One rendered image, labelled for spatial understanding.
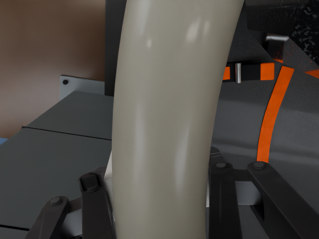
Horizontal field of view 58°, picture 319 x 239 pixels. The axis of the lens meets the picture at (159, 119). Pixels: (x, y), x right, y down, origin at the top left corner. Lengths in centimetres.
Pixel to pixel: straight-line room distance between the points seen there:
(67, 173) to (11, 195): 11
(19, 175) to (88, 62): 62
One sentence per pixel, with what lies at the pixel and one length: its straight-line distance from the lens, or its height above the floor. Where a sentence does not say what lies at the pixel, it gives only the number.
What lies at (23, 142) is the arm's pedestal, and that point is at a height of 48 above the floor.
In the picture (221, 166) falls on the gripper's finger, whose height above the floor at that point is 93.
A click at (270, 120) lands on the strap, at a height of 2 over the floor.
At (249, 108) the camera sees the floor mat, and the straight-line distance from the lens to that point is 114.
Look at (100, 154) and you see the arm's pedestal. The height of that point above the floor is 48.
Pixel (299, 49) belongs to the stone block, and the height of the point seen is 56.
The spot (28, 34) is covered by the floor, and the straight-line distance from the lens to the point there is 119.
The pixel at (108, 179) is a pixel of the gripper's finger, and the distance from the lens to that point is 16.
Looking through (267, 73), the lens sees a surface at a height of 7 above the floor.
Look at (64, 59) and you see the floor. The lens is 115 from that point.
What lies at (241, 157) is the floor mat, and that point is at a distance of 121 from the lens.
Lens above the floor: 107
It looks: 70 degrees down
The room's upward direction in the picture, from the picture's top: 172 degrees counter-clockwise
